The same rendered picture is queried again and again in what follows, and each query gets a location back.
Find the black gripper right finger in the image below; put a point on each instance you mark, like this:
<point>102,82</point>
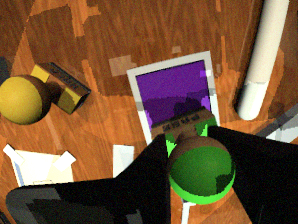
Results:
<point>266,175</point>

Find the white inspection card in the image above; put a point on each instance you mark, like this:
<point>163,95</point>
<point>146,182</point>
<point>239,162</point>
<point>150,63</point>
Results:
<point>40,168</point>

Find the white flat bar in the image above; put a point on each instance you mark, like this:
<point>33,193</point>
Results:
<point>122,157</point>

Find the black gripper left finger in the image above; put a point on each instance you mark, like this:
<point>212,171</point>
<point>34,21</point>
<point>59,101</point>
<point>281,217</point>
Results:
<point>139,195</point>

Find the white cylinder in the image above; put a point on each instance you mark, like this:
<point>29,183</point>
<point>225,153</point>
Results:
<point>262,59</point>

